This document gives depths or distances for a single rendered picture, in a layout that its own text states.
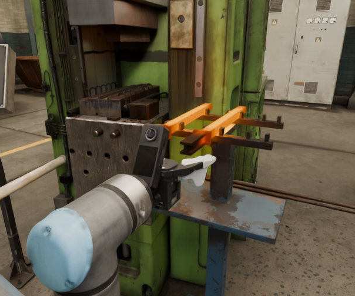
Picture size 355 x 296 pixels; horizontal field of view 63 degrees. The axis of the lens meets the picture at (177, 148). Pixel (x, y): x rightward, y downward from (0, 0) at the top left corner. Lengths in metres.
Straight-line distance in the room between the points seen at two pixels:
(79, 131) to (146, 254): 0.62
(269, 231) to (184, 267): 0.86
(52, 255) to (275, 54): 6.06
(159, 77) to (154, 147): 1.15
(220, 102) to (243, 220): 0.52
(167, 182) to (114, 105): 0.74
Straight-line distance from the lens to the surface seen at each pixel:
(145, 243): 1.38
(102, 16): 1.21
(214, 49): 1.20
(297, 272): 1.89
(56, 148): 1.67
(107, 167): 1.26
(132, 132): 1.14
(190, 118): 0.92
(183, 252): 1.59
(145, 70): 1.67
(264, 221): 0.90
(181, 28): 1.21
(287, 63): 6.25
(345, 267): 2.04
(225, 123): 0.86
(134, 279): 1.55
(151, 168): 0.50
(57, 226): 0.38
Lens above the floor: 1.21
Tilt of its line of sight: 20 degrees down
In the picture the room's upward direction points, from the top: straight up
